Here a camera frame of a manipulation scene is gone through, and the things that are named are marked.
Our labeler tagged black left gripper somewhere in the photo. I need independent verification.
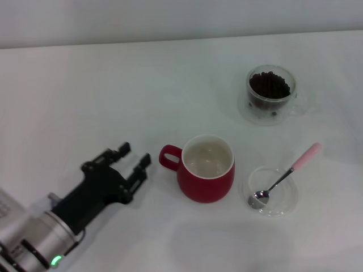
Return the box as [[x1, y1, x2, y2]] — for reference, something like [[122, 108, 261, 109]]
[[52, 141, 152, 236]]

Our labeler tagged red ceramic mug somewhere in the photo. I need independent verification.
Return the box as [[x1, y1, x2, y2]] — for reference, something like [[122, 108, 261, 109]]
[[158, 134, 236, 204]]

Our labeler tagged heap of coffee beans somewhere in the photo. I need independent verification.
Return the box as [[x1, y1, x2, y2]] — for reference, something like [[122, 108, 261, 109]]
[[248, 71, 292, 111]]

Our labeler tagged clear glass cup with handle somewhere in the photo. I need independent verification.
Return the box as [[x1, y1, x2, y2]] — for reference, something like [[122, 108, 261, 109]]
[[246, 64, 309, 117]]

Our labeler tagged pink-handled metal spoon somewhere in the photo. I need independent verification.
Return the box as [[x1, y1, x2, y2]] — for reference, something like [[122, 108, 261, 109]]
[[248, 142, 323, 210]]

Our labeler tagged clear glass saucer under cup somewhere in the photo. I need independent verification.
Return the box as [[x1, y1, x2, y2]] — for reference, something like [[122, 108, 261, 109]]
[[237, 84, 299, 126]]

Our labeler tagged clear glass dish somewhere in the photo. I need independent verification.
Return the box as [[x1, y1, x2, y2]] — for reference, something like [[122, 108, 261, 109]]
[[241, 165, 300, 219]]

